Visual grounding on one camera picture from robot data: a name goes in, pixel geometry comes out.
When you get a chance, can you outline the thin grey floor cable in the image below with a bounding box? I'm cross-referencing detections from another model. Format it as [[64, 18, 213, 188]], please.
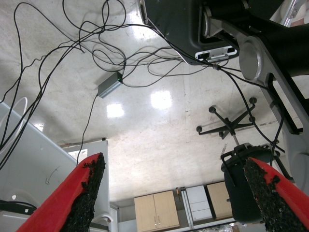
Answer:
[[76, 93, 100, 167]]

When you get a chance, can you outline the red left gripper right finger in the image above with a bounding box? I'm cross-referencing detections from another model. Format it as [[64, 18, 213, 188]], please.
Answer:
[[243, 157, 309, 232]]

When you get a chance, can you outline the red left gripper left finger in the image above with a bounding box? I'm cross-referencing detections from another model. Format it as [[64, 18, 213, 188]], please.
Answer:
[[16, 152, 107, 232]]

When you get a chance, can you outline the light wooden narrow cabinet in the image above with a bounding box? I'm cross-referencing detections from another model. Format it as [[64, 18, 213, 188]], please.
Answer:
[[206, 181, 234, 220]]

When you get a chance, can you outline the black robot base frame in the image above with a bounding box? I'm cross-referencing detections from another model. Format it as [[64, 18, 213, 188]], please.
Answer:
[[138, 0, 309, 193]]

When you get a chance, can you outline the long thin black floor cable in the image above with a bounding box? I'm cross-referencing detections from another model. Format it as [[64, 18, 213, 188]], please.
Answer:
[[0, 1, 85, 104]]

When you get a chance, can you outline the light wooden double-door cabinet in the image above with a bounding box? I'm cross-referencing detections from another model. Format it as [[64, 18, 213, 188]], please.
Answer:
[[133, 190, 181, 232]]

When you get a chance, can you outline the black office chair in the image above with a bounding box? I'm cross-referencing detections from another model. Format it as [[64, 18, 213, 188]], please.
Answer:
[[220, 142, 294, 224]]

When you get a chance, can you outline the grey power adapter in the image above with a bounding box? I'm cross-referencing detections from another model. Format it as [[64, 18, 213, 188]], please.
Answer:
[[97, 71, 125, 99]]

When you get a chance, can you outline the white drawer cabinet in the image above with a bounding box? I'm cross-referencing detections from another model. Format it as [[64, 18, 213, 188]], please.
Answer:
[[185, 185, 216, 223]]

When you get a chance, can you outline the aluminium table leg profile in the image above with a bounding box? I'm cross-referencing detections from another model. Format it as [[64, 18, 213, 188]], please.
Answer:
[[269, 0, 305, 27]]

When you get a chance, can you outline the looped thin black floor cable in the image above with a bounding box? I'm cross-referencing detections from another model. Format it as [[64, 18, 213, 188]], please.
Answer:
[[62, 0, 128, 73]]

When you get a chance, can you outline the white cable loop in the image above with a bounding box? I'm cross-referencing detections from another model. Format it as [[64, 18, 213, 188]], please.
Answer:
[[0, 96, 29, 147]]

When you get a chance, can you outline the black cable hanging from robot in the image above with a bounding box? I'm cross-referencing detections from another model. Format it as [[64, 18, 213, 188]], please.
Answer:
[[215, 64, 286, 158]]

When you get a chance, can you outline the black office chair base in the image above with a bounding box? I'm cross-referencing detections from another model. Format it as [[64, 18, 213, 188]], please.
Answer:
[[196, 97, 258, 141]]

